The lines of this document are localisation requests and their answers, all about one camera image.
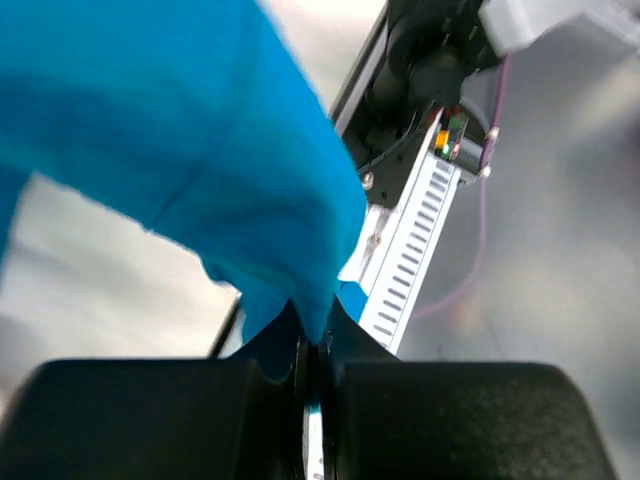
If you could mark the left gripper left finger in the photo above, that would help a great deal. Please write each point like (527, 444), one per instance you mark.
(240, 417)

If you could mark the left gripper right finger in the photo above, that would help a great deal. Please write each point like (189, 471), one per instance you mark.
(384, 418)

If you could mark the blue t shirt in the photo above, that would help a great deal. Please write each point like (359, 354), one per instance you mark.
(150, 150)

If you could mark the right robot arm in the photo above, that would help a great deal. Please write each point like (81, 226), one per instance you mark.
(431, 47)

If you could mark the white slotted cable duct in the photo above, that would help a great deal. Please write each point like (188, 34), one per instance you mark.
(400, 262)

